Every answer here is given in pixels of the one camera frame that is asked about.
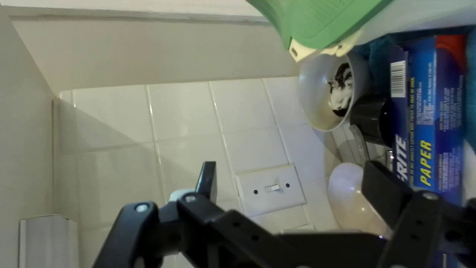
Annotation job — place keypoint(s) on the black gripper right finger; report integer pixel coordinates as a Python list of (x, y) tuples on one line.
[(437, 233)]

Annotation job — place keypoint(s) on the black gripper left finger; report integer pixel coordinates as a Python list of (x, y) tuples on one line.
[(164, 233)]

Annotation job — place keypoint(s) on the white cup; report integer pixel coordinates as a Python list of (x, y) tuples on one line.
[(350, 198)]

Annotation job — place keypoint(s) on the blue wax paper box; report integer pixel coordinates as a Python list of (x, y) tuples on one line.
[(432, 109)]

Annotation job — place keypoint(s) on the black cup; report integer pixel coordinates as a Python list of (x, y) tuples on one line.
[(373, 119)]

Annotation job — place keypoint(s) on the grey upper kitchen cabinets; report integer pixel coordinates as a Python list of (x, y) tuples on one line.
[(149, 49)]

